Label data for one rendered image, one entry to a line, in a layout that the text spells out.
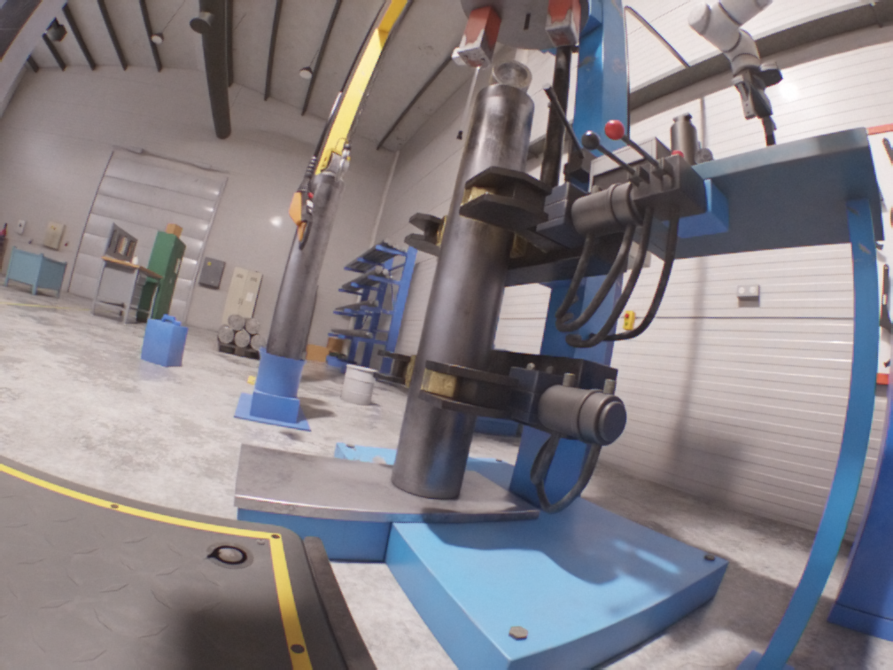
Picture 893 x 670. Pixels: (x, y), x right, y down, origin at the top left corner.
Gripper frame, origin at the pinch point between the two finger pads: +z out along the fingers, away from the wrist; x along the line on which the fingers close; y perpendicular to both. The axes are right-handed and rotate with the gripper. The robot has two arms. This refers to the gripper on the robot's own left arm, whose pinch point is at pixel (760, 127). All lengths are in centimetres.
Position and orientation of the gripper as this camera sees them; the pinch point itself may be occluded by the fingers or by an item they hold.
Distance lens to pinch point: 105.1
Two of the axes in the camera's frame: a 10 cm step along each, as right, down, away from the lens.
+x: -8.8, -2.2, -4.1
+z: -2.1, 9.8, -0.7
